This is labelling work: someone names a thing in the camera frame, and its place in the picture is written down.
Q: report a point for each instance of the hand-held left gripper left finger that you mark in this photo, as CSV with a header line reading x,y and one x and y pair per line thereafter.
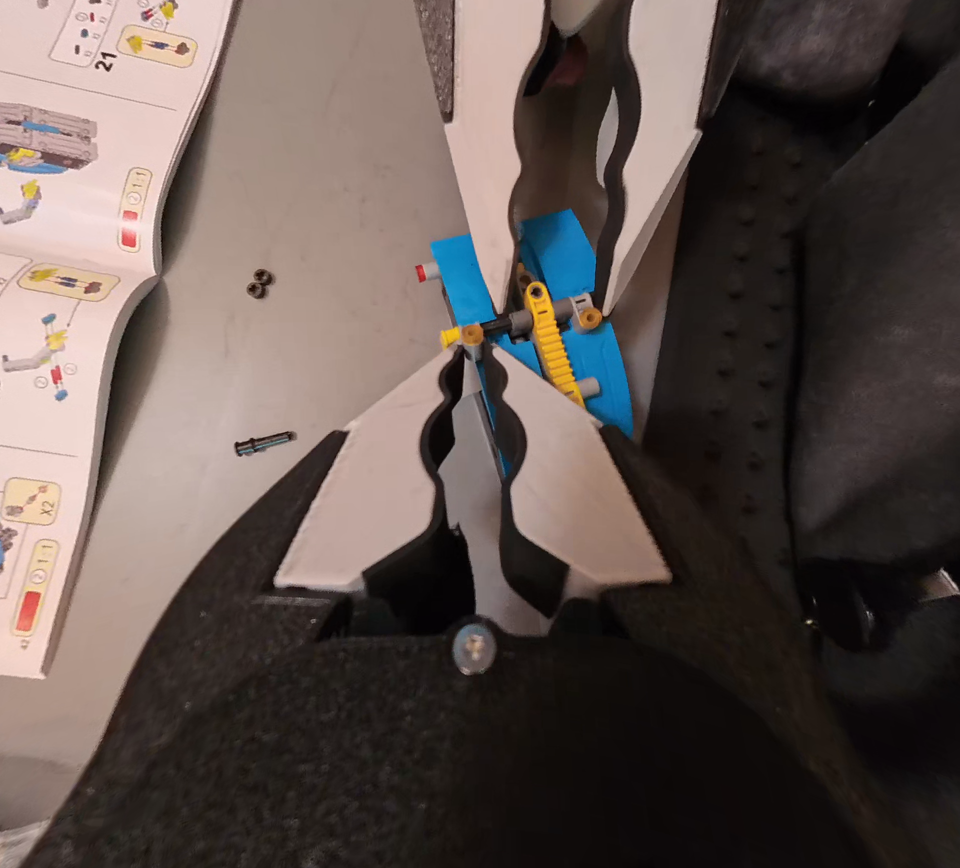
x,y
360,508

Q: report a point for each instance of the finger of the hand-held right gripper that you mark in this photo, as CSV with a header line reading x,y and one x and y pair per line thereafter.
x,y
675,95
487,95

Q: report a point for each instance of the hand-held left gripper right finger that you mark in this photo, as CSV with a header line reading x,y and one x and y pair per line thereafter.
x,y
585,508

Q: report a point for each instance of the blue brick toy car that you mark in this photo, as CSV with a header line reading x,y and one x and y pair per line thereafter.
x,y
465,275

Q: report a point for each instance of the grey desk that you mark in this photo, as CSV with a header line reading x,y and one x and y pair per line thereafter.
x,y
315,170

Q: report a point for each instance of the person's right hand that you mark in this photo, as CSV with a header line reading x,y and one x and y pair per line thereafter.
x,y
576,62

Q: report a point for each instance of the black brick axle pin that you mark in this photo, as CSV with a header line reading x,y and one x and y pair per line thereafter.
x,y
264,443

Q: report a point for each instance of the dark dotted cloth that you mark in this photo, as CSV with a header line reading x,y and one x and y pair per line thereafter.
x,y
720,358

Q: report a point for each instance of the black double connector piece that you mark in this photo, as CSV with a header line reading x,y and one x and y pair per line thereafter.
x,y
260,283

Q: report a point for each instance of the open instruction booklet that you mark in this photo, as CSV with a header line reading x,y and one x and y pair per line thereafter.
x,y
75,133

